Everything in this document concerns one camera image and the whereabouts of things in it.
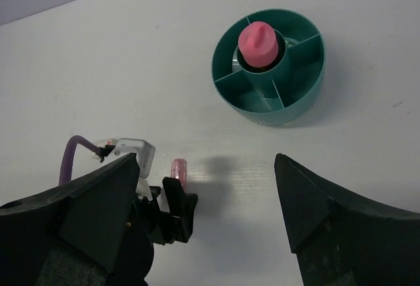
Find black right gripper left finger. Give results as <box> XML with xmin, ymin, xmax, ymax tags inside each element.
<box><xmin>1</xmin><ymin>154</ymin><xmax>139</xmax><ymax>285</ymax></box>

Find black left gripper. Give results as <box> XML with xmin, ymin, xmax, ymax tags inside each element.
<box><xmin>124</xmin><ymin>177</ymin><xmax>198</xmax><ymax>285</ymax></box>

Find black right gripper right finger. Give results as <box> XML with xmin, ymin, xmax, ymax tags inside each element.
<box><xmin>274</xmin><ymin>153</ymin><xmax>419</xmax><ymax>285</ymax></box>

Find pink correction tape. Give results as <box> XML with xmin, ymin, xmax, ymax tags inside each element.
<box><xmin>170</xmin><ymin>158</ymin><xmax>188</xmax><ymax>189</ymax></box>

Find pink-capped marker tube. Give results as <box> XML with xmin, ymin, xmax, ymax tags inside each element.
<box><xmin>238</xmin><ymin>21</ymin><xmax>280</xmax><ymax>68</ymax></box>

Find teal round organizer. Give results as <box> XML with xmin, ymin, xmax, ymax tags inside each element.
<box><xmin>211</xmin><ymin>9</ymin><xmax>326</xmax><ymax>126</ymax></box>

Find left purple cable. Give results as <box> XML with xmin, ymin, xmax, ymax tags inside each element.
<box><xmin>58</xmin><ymin>134</ymin><xmax>99</xmax><ymax>187</ymax></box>

